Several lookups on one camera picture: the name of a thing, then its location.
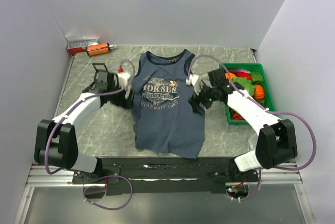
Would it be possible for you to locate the aluminium frame rail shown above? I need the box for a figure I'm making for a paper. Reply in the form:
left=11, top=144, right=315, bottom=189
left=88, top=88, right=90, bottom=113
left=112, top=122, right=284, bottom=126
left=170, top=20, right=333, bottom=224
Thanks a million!
left=26, top=165, right=303, bottom=187

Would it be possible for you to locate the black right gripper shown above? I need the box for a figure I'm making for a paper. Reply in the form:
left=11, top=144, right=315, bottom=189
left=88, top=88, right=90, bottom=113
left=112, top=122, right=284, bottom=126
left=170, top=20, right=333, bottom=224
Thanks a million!
left=188, top=80, right=218, bottom=117

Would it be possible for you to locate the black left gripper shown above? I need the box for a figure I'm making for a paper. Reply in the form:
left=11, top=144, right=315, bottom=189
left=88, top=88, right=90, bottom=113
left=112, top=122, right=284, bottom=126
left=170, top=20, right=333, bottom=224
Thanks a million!
left=107, top=82, right=135, bottom=111

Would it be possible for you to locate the blue sleeveless shirt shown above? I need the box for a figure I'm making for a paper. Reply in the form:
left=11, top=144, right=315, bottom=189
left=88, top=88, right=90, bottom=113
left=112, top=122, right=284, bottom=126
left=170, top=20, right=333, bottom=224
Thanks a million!
left=131, top=49, right=205, bottom=159

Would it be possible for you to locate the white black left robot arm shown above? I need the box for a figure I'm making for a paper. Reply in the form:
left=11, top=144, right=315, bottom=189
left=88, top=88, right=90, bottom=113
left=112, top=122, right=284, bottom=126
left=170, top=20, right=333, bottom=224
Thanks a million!
left=34, top=70, right=133, bottom=183

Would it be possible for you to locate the green plastic bin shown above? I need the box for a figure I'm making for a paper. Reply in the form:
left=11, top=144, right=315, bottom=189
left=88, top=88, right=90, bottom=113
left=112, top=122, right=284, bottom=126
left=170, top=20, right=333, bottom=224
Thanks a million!
left=224, top=63, right=276, bottom=125

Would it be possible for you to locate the orange cylinder tool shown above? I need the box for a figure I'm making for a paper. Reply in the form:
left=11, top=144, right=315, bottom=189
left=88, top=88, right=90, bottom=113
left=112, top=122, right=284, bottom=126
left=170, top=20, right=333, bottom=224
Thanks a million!
left=86, top=43, right=115, bottom=57

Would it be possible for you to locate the orange toy pumpkin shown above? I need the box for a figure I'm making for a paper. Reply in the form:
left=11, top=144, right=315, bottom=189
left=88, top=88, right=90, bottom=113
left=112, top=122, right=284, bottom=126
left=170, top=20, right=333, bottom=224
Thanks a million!
left=253, top=84, right=265, bottom=100

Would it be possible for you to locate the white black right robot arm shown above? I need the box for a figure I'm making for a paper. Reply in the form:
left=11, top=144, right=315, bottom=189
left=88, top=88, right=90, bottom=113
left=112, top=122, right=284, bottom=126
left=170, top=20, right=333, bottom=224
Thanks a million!
left=186, top=69, right=298, bottom=182

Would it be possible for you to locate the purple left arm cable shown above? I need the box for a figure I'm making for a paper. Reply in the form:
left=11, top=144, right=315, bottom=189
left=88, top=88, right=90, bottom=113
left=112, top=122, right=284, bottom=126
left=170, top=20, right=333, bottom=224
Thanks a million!
left=44, top=59, right=136, bottom=210

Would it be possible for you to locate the red white cardboard box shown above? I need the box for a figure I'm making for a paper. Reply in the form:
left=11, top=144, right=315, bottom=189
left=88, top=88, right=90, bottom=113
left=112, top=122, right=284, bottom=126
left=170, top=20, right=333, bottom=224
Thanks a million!
left=66, top=39, right=99, bottom=55

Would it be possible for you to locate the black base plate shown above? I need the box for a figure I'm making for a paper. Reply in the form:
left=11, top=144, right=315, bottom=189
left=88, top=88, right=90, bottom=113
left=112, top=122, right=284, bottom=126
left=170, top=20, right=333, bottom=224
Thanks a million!
left=69, top=157, right=261, bottom=198

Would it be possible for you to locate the green toy pepper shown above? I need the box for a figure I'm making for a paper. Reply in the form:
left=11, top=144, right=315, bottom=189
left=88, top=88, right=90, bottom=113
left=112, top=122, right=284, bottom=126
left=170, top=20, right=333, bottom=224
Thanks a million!
left=250, top=72, right=264, bottom=84

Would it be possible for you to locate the orange toy fruit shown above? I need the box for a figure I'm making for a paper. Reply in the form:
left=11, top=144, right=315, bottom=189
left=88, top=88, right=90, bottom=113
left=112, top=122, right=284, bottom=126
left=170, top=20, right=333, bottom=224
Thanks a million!
left=225, top=73, right=236, bottom=82

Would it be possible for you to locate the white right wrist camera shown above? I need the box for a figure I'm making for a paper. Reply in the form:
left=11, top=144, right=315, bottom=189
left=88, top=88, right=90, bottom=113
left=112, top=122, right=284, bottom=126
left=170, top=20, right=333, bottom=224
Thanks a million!
left=186, top=74, right=208, bottom=95

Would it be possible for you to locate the black rectangular frame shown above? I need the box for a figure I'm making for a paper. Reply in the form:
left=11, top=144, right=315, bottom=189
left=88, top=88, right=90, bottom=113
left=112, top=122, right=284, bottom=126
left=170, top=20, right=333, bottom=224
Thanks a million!
left=92, top=63, right=108, bottom=74

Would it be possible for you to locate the gold brooch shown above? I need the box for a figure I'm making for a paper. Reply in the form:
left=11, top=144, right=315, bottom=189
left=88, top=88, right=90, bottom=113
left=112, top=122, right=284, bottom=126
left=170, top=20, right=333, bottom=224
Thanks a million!
left=169, top=80, right=178, bottom=87

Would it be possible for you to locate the toy lettuce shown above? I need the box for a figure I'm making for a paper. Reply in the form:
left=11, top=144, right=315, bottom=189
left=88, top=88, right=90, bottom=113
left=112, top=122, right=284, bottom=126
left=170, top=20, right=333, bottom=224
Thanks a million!
left=232, top=77, right=255, bottom=96

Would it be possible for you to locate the red toy chili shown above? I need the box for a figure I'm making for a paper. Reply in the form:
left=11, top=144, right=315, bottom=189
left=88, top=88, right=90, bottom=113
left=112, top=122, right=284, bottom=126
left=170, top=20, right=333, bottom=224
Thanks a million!
left=230, top=69, right=251, bottom=80

